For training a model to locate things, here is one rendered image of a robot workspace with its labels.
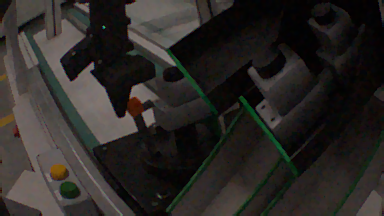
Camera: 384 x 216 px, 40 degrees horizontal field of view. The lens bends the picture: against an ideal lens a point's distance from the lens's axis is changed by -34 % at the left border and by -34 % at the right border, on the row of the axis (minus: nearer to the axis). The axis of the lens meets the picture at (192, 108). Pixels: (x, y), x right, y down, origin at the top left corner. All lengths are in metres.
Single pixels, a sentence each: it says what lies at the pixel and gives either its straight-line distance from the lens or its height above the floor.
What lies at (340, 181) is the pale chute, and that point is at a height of 1.10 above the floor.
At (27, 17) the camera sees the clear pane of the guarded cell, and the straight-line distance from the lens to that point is 2.27.
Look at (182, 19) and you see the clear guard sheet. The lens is 1.34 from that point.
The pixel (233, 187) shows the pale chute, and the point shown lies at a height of 1.04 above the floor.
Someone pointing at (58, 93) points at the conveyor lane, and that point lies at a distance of 1.46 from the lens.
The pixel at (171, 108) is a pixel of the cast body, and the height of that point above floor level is 1.05.
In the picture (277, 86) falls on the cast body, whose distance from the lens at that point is 0.55.
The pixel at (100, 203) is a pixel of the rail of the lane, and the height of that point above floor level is 0.96.
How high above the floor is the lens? 1.48
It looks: 26 degrees down
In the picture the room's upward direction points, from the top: 11 degrees counter-clockwise
